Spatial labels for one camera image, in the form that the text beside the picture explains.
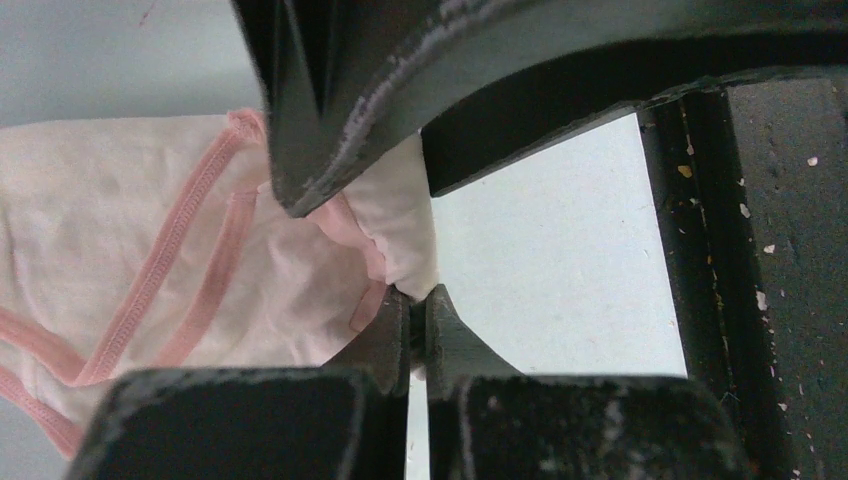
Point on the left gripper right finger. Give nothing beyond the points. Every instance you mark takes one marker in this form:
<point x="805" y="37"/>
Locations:
<point x="453" y="351"/>

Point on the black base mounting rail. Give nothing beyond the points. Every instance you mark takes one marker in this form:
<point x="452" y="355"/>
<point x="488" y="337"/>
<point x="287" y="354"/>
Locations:
<point x="750" y="191"/>

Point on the white pink-trimmed underwear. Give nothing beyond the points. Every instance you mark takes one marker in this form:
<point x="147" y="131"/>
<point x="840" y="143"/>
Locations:
<point x="138" y="243"/>

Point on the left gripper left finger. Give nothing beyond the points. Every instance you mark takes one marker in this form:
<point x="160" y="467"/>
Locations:
<point x="382" y="349"/>

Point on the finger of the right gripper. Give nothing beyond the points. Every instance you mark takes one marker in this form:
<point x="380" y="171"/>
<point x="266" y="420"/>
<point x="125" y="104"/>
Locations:
<point x="346" y="81"/>
<point x="533" y="109"/>

